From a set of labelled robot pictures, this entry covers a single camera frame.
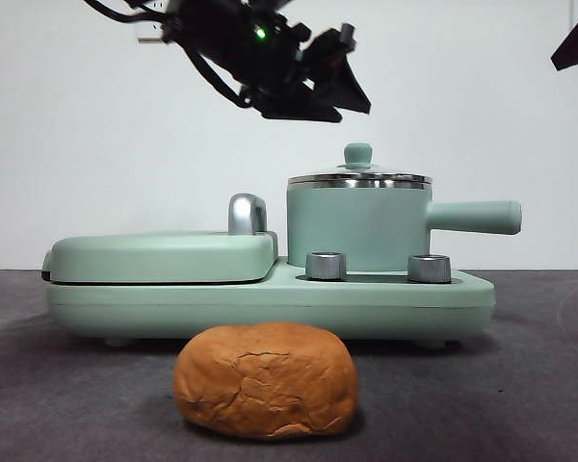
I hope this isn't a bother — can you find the glass lid with mint knob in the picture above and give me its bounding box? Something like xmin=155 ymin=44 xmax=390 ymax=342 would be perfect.
xmin=288 ymin=141 xmax=433 ymax=190

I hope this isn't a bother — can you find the brown potato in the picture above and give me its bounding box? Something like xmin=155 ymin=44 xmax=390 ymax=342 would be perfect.
xmin=172 ymin=321 xmax=358 ymax=440

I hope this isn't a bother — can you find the mint green steamer pot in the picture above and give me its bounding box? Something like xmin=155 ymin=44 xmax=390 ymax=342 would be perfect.
xmin=286 ymin=182 xmax=523 ymax=270

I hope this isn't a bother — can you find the silver control knob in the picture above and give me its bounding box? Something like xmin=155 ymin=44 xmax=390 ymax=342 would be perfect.
xmin=305 ymin=251 xmax=347 ymax=281
xmin=407 ymin=253 xmax=452 ymax=284

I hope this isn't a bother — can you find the mint green breakfast machine base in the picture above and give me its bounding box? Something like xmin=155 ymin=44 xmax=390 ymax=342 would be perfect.
xmin=44 ymin=254 xmax=496 ymax=348

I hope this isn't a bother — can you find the mint green griddle cover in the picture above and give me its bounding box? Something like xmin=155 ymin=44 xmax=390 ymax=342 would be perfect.
xmin=41 ymin=229 xmax=280 ymax=285

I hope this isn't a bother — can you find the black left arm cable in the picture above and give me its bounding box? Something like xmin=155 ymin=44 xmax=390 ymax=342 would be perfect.
xmin=181 ymin=42 xmax=252 ymax=110
xmin=81 ymin=0 xmax=172 ymax=28

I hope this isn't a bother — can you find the chrome cover handle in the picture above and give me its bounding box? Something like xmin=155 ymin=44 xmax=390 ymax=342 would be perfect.
xmin=227 ymin=192 xmax=271 ymax=237

